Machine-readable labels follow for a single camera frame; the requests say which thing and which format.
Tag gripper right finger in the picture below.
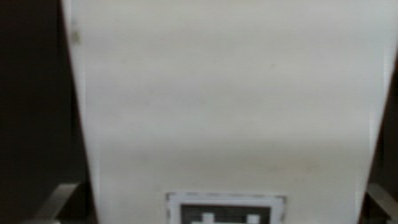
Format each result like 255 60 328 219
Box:
367 183 398 224

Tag white cabinet top block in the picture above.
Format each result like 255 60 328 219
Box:
61 0 398 224

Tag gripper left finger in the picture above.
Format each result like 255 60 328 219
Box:
26 183 81 224

